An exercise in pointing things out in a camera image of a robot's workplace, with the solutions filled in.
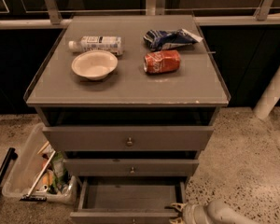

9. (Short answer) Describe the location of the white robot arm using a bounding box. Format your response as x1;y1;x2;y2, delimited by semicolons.
169;200;259;224

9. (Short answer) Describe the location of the black squeegee tool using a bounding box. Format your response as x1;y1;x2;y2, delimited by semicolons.
20;151;56;202

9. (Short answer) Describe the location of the black bar on floor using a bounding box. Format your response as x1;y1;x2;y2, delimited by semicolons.
0;147;18;185

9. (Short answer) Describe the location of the grey drawer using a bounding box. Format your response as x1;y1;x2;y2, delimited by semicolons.
63;159;199;176
70;177;186;224
43;126;214;151

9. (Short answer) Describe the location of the grey bottom drawer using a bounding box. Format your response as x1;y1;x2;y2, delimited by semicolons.
70;177;186;224

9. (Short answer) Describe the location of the grey top drawer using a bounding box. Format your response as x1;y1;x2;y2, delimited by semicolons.
43;126;214;151

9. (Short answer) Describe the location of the clear plastic bin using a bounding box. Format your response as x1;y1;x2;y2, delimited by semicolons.
2;123;77;204

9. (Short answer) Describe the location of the white bowl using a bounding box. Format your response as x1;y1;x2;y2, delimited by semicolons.
71;50;118;80

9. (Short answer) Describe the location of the metal window railing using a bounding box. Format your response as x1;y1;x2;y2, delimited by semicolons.
0;0;280;29

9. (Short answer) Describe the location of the white pillar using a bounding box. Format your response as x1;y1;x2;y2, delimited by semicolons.
253;65;280;119

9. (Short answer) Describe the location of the white plastic bottle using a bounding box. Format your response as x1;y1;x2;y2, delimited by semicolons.
68;35;124;56

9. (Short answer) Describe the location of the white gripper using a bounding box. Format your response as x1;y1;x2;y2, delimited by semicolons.
169;203;208;224

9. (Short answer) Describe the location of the blue chip bag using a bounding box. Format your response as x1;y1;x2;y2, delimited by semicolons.
143;29;203;51

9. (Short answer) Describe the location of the grey drawer cabinet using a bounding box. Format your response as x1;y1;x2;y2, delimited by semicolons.
22;14;231;185

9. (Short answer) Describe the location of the red soda can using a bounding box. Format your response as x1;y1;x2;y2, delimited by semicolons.
144;50;181;74

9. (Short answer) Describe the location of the green snack packet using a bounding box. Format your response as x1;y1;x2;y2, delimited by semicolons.
51;152;68;183

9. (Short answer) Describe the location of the grey middle drawer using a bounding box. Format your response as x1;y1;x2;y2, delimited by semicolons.
63;159;199;176

